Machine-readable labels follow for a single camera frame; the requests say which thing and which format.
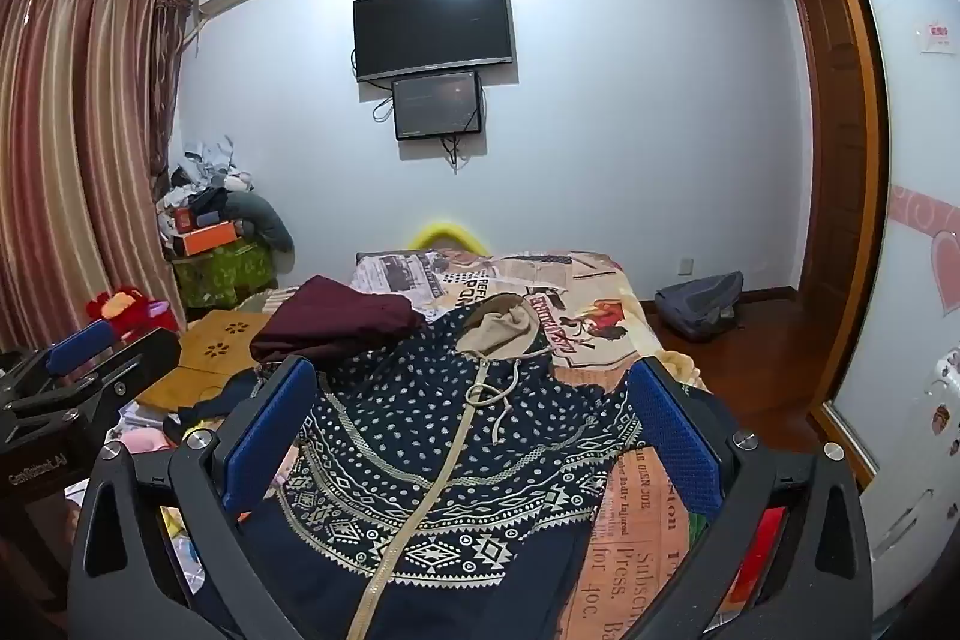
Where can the navy patterned zip hoodie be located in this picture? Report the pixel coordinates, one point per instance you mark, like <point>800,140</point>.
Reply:
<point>420,460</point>

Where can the red cloth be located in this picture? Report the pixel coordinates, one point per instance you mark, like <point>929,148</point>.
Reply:
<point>765,542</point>

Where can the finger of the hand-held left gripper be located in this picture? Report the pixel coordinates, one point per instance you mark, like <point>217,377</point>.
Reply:
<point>79,346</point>
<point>146,356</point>

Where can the dark cloth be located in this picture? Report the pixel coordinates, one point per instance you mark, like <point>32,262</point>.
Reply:
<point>214,407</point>

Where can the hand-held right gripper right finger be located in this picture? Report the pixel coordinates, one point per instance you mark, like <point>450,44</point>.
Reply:
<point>675,434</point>

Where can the maroon garment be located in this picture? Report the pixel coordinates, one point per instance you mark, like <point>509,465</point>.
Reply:
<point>337,317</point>

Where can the cream fleece blanket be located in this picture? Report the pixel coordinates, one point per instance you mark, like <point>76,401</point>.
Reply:
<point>684,370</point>

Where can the grey bundled cloth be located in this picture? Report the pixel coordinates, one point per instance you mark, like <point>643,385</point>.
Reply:
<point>259,216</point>

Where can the red plush toy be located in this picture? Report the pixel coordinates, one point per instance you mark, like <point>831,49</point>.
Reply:
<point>124,308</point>

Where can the brown patterned curtain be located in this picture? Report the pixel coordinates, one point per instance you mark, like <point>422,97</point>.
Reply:
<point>171,63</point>

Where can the pile of clutter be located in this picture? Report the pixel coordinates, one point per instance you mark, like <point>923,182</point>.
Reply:
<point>195,183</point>

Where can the yellow plastic hoop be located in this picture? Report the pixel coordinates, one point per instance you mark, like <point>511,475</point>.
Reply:
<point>442,233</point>

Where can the pink label sticker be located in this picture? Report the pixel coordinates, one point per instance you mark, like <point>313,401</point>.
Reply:
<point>934,37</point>

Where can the wall-mounted black television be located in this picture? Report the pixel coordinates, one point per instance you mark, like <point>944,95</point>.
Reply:
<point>433,27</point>

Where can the striped red curtain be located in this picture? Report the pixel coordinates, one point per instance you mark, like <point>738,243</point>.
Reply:
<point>67,145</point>

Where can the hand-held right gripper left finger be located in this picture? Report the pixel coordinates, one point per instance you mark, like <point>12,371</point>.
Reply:
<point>271,434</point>

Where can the orange box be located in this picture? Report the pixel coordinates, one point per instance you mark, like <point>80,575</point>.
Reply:
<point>211,239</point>

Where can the small wall-mounted monitor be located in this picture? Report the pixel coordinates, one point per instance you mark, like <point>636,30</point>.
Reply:
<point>436,105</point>

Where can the brown wooden door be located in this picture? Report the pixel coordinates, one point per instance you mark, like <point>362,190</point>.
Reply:
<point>832,160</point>

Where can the grey backpack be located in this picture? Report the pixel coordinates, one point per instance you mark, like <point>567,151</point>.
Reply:
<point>697,306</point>

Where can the white sliding wardrobe door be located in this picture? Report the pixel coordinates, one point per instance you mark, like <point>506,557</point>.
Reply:
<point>922,235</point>

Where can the white wall socket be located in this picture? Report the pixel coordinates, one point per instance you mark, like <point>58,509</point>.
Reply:
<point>685,266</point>

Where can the printed newspaper-style blanket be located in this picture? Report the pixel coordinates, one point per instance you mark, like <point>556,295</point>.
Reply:
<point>592,317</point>

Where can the pink plush toy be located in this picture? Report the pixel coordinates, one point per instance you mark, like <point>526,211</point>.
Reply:
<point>142,441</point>

